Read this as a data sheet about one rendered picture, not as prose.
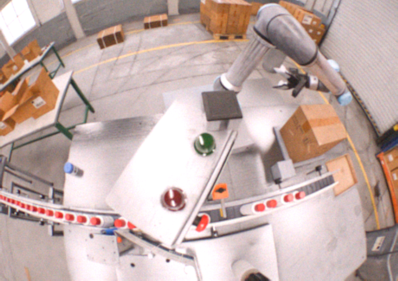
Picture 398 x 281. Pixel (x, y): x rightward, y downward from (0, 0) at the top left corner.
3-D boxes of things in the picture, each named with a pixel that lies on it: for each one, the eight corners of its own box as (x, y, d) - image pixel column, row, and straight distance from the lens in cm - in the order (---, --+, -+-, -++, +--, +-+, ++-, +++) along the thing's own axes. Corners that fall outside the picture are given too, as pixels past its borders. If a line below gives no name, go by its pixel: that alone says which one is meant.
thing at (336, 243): (87, 324, 147) (85, 325, 146) (77, 126, 133) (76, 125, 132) (364, 259, 175) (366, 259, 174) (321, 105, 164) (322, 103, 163)
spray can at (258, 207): (240, 216, 80) (256, 215, 60) (238, 206, 80) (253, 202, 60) (250, 213, 81) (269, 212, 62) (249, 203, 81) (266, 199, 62)
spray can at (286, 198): (266, 209, 84) (287, 205, 66) (263, 199, 84) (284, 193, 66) (274, 206, 87) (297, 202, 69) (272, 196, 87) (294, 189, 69)
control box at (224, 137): (146, 209, 38) (102, 201, 20) (182, 149, 39) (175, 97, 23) (186, 232, 36) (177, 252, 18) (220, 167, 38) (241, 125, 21)
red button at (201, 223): (188, 228, 30) (202, 235, 30) (197, 210, 30) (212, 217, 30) (188, 226, 34) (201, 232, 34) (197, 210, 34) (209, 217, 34)
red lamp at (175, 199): (158, 203, 17) (153, 202, 15) (170, 183, 17) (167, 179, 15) (179, 216, 17) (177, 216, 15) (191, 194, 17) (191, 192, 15)
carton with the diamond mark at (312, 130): (291, 164, 101) (319, 145, 82) (278, 130, 108) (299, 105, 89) (321, 155, 122) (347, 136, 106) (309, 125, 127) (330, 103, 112)
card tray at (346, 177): (334, 196, 125) (339, 195, 123) (324, 162, 125) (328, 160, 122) (354, 184, 149) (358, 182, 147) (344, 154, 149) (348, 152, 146)
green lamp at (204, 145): (189, 151, 18) (189, 142, 16) (199, 133, 19) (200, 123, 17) (209, 161, 18) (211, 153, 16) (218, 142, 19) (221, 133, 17)
